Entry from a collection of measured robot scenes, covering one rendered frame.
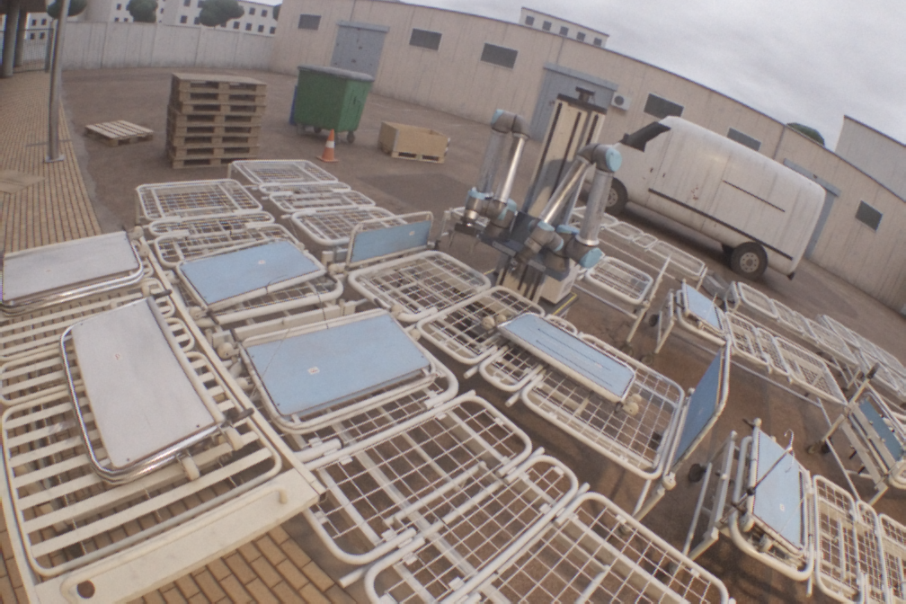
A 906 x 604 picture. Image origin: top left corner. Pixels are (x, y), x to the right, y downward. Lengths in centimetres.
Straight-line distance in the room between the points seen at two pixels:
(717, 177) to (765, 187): 106
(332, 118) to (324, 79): 76
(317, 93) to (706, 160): 769
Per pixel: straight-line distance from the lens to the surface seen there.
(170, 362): 149
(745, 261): 940
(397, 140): 807
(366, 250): 253
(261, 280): 216
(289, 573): 177
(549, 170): 292
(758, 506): 205
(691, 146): 908
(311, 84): 833
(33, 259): 231
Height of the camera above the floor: 165
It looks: 24 degrees down
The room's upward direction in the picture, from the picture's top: 16 degrees clockwise
